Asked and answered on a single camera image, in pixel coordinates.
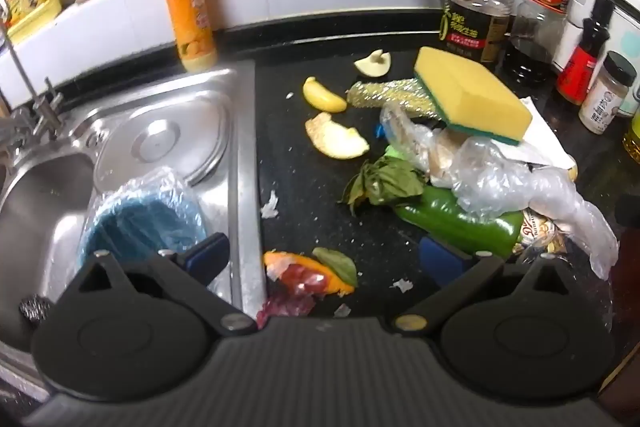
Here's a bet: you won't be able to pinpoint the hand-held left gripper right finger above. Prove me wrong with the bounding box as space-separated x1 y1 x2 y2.
391 237 572 339

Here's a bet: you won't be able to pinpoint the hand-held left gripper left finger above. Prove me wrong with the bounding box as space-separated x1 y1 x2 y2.
77 232 257 339

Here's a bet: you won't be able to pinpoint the green pepper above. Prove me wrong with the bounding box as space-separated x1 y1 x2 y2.
392 186 524 259

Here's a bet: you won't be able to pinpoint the blue bin with clear liner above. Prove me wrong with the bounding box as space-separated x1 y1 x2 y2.
77 166 209 269

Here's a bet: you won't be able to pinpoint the clear plastic bag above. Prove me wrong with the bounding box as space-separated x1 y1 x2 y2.
379 106 620 279

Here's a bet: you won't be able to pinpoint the gold snack wrapper round label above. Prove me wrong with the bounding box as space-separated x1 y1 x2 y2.
514 207 572 259

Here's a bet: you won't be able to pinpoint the stainless steel sink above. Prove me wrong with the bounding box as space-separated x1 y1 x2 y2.
0 57 267 408

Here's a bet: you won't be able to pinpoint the steel wool scrubber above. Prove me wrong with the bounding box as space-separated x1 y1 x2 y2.
19 297 54 324

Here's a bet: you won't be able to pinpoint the purple onion skin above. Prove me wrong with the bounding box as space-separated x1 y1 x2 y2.
256 292 317 329

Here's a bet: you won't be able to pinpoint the wilted green leaves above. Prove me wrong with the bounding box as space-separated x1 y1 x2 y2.
340 156 427 214

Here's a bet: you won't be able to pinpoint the orange peel with red scraps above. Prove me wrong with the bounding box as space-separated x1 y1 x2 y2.
263 251 357 299

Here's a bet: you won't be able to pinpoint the green leaf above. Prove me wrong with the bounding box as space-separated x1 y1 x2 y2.
312 247 359 288

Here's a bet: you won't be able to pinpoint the pale orange peel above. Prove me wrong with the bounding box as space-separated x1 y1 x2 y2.
304 112 370 160

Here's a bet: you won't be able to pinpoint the white paper sheet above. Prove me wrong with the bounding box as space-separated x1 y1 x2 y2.
500 97 577 168

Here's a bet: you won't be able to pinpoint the gold mesh scouring cloth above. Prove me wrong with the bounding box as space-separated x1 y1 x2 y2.
347 77 442 118

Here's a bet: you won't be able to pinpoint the yellow green sponge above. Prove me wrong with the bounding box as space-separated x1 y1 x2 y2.
413 46 534 146

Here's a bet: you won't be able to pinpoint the yellow fruit peel wedge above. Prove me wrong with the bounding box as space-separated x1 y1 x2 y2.
302 76 348 113

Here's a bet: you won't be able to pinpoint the pale fruit piece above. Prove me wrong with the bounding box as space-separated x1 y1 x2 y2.
354 49 392 78

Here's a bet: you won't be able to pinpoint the yellow liquid bottle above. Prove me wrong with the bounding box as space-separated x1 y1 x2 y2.
622 112 640 164

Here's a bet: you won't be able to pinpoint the spice jar black lid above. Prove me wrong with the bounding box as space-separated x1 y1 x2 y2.
579 51 638 136

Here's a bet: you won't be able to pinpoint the small red label sauce bottle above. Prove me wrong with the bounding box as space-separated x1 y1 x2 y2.
555 0 616 106

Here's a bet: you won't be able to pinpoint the thin gooseneck tap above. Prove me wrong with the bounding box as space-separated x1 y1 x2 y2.
0 23 66 128

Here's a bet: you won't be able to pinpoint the dark vinegar bottle yellow cap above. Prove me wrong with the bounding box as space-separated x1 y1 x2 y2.
502 0 579 84

